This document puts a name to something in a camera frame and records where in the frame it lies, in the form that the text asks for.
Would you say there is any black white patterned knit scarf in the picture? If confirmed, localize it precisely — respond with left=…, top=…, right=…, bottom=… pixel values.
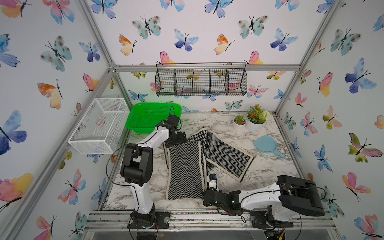
left=165, top=128, right=255, bottom=201

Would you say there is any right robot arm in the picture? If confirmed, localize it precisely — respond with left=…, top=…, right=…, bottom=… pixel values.
left=203, top=174, right=325, bottom=222

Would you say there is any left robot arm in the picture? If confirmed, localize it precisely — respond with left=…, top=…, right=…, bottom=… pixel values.
left=120, top=127, right=187, bottom=216

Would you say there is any green plastic basket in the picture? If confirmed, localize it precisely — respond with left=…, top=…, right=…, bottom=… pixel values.
left=126, top=103, right=182, bottom=134

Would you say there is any small succulent in white pot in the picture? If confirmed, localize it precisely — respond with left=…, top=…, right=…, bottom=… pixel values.
left=233, top=115, right=247, bottom=132

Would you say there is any light blue plastic scoop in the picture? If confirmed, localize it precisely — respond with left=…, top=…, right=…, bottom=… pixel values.
left=254, top=136, right=286, bottom=159

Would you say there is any flowering plant in white pot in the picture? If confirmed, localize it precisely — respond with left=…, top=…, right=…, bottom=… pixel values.
left=246, top=105, right=271, bottom=133

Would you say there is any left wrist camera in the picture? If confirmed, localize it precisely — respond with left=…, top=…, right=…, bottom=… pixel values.
left=156, top=115, right=182, bottom=131

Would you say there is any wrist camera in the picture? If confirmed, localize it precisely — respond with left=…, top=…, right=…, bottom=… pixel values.
left=156, top=115, right=182, bottom=131
left=207, top=174, right=218, bottom=191

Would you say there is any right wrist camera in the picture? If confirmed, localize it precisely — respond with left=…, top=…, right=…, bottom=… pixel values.
left=207, top=174, right=218, bottom=191

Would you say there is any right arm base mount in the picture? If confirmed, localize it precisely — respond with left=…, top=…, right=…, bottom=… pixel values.
left=250, top=211, right=294, bottom=231

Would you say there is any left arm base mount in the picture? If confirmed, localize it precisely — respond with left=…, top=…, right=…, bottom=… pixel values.
left=128, top=211, right=171, bottom=230

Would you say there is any white mesh wall basket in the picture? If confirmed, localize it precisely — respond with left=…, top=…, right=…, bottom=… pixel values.
left=68, top=98, right=130, bottom=155

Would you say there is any black wire wall basket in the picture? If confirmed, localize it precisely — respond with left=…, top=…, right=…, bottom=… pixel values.
left=151, top=62, right=248, bottom=97

